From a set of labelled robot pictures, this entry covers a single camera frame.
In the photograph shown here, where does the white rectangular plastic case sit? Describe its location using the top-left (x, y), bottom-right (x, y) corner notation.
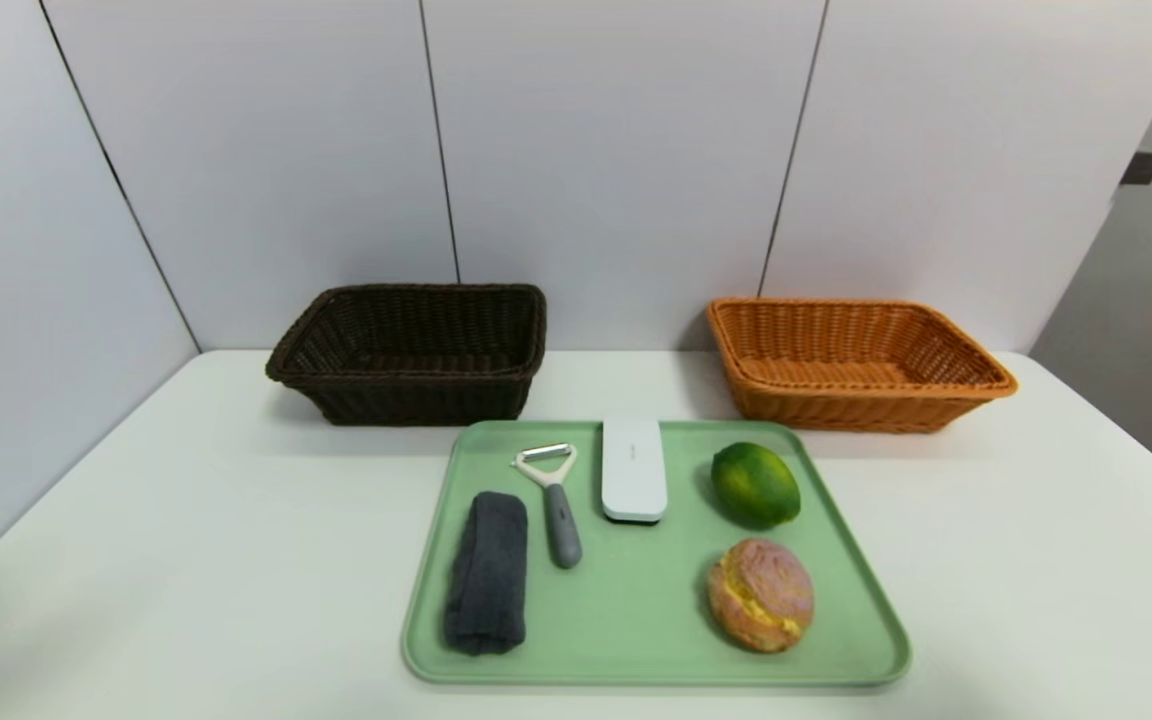
top-left (601, 418), bottom-right (669, 525)

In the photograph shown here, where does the white peeler with grey handle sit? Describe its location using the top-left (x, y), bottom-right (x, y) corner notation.
top-left (512, 443), bottom-right (584, 570)

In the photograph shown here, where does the green lime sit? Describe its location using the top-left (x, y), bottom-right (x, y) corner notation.
top-left (711, 441), bottom-right (802, 530)

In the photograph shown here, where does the dark grey towel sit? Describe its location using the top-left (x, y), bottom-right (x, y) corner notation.
top-left (443, 490), bottom-right (529, 657)

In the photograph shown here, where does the pink and yellow bread bun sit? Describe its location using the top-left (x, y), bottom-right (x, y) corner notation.
top-left (706, 538), bottom-right (816, 654)

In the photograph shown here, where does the dark brown wicker basket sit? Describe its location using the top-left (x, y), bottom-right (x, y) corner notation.
top-left (265, 283), bottom-right (548, 427)

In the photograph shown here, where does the orange wicker basket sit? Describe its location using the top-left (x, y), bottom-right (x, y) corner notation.
top-left (706, 296), bottom-right (1019, 434)

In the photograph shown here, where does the light green plastic tray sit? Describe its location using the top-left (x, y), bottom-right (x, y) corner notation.
top-left (401, 418), bottom-right (913, 689)

